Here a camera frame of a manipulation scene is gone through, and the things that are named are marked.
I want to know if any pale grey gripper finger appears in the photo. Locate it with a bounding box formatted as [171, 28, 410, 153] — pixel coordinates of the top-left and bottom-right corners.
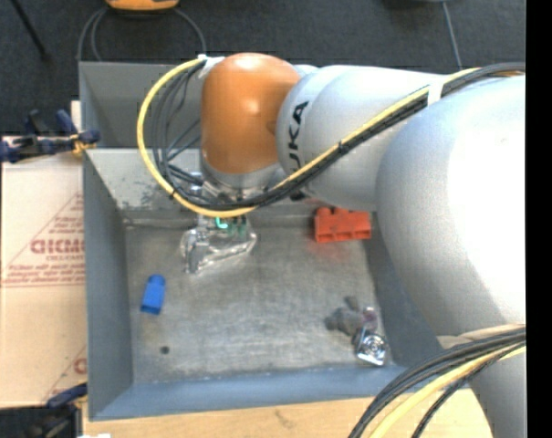
[206, 231, 259, 266]
[180, 226, 212, 275]

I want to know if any blue toy block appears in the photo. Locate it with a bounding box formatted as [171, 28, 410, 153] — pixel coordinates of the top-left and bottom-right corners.
[140, 273, 168, 316]

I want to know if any grey metal bin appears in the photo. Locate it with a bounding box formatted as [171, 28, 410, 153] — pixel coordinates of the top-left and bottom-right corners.
[78, 60, 445, 422]

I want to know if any red toy block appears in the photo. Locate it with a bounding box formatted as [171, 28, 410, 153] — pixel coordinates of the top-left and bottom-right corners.
[313, 206, 373, 245]

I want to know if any grey toy animal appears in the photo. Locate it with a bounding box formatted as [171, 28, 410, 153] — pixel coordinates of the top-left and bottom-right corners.
[324, 295, 379, 338]

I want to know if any shiny metal piece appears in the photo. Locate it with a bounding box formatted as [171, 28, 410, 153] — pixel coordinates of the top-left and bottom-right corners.
[352, 328, 390, 368]

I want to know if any brown cardboard board, red print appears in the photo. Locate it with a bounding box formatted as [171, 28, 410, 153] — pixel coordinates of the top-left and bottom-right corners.
[0, 134, 89, 411]

